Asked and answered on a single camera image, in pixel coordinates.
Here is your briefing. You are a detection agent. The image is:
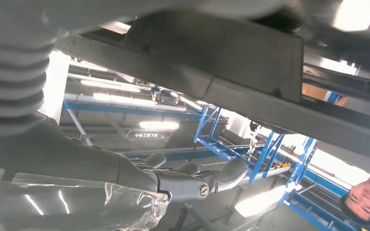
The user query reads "black and silver humanoid robot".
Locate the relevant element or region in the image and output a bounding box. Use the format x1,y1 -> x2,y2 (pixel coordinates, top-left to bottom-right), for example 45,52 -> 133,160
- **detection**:
248,121 -> 262,157

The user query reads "person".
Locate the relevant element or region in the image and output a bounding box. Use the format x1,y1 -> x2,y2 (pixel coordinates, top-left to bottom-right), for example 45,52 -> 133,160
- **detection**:
340,175 -> 370,225

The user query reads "brown cardboard box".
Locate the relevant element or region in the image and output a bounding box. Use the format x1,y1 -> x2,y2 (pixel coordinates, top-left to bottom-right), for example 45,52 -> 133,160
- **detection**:
301,83 -> 329,101

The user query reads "dark oval hanging sign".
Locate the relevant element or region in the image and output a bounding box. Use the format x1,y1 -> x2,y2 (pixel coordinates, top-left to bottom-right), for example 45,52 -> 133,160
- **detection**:
127,129 -> 166,141

